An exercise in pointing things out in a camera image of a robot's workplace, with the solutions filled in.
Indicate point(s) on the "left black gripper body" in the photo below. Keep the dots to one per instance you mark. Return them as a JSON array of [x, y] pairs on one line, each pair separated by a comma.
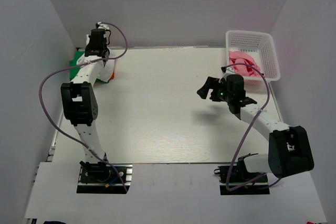
[[96, 51]]

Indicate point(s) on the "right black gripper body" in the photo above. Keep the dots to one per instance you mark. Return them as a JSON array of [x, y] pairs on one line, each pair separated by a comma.
[[214, 91]]

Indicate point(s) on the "white t shirt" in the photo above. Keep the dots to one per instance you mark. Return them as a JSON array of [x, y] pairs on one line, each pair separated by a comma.
[[105, 75]]

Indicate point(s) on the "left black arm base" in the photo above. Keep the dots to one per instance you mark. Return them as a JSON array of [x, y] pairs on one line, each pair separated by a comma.
[[99, 178]]

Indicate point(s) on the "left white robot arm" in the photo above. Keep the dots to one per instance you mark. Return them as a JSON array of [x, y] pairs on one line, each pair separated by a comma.
[[78, 98]]

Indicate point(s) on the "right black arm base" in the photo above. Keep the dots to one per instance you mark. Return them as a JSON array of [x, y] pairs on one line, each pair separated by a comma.
[[238, 176]]

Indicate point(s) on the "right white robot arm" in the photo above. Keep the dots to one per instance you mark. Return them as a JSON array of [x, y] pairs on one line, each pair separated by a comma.
[[289, 151]]

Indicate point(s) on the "green folded t shirt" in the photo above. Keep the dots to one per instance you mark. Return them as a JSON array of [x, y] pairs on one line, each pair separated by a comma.
[[74, 72]]

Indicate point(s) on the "pink t shirt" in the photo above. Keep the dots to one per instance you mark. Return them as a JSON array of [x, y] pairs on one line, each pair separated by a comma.
[[243, 64]]

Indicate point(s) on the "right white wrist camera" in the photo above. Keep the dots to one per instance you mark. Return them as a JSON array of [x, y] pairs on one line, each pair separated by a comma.
[[226, 71]]

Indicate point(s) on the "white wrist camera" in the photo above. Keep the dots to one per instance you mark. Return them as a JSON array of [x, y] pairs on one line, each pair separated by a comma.
[[101, 25], [226, 71]]

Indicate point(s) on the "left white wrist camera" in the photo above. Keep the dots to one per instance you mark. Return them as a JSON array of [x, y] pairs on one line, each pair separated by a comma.
[[101, 25]]

